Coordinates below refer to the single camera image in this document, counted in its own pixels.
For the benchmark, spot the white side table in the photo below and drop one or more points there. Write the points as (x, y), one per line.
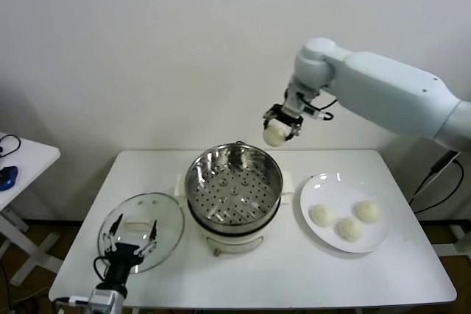
(33, 167)

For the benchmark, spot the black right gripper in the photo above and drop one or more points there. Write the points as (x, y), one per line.
(287, 117)

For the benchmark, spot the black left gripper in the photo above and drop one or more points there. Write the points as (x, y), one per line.
(118, 257)

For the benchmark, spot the silver left wrist camera assembly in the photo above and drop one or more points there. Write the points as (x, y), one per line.
(106, 301)

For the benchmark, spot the silver right wrist camera assembly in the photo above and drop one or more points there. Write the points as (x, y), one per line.
(294, 102)

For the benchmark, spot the white round plate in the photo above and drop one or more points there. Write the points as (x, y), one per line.
(331, 192)

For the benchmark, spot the white steamed baozi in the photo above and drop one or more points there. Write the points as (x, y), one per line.
(322, 214)
(349, 229)
(275, 136)
(367, 211)

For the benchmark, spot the white side desk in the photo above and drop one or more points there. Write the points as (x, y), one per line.
(460, 235)

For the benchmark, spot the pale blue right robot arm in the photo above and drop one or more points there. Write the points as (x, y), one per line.
(386, 86)

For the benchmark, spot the round glass pot lid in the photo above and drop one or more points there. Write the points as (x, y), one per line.
(169, 214)

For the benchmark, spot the stainless steel steamer basket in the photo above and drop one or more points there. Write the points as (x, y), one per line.
(197, 181)

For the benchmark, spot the silver wrist camera assembly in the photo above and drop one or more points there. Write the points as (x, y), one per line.
(106, 301)
(294, 102)

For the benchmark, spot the blue computer mouse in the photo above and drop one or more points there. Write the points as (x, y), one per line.
(9, 178)

